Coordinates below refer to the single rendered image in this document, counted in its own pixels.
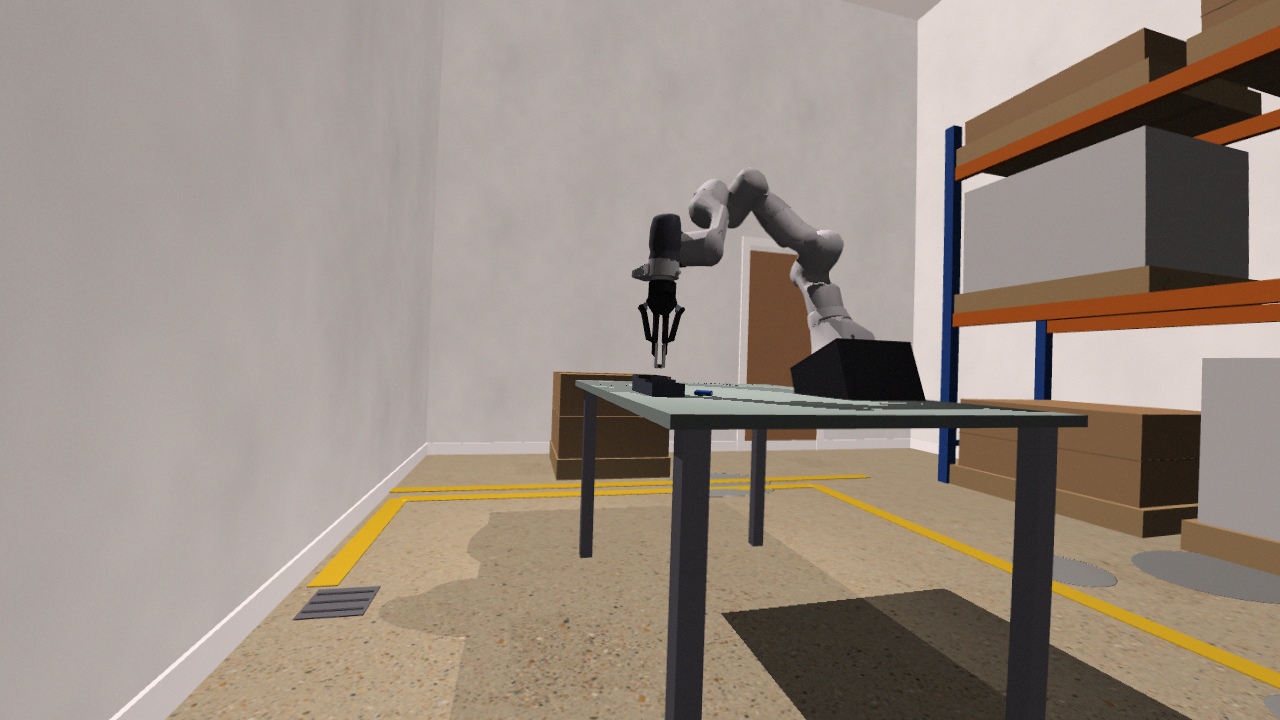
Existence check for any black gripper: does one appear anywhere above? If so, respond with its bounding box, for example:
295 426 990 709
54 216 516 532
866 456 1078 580
637 281 685 368

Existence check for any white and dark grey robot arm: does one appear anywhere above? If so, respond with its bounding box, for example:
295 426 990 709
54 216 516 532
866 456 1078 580
632 168 876 354

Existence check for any grey rack of three bins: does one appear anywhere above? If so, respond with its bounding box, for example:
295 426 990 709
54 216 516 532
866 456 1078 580
632 375 685 397

